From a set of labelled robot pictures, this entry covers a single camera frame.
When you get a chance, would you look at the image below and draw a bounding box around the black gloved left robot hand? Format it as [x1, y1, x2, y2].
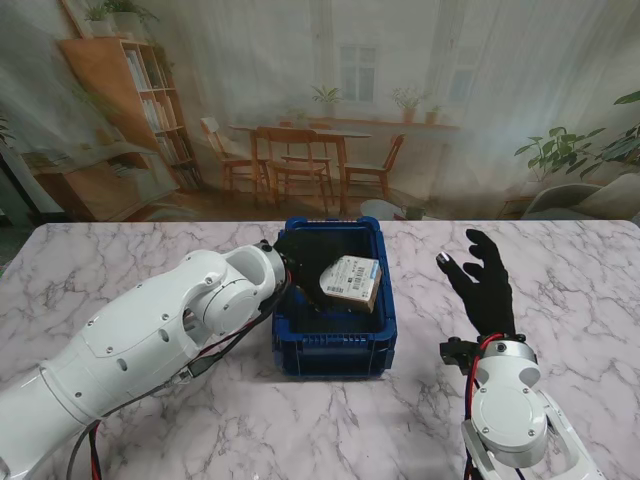
[273, 234, 346, 311]

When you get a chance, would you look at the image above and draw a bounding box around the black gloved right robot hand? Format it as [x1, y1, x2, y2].
[436, 228, 517, 336]

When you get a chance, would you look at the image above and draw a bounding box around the long cardboard package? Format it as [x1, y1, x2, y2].
[317, 254, 384, 315]

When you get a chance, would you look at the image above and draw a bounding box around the blue plastic turnover box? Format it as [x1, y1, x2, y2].
[272, 216, 399, 384]

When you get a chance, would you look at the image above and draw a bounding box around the printed room scene backdrop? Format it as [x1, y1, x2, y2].
[0, 0, 640, 225]

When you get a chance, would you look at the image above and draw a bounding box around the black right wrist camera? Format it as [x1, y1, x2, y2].
[439, 338, 481, 370]

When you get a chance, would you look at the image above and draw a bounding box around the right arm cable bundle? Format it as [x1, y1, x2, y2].
[462, 333, 506, 480]

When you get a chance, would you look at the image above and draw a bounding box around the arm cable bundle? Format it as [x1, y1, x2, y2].
[462, 333, 506, 480]
[64, 279, 291, 480]

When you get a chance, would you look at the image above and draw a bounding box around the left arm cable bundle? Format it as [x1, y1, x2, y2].
[64, 279, 291, 480]

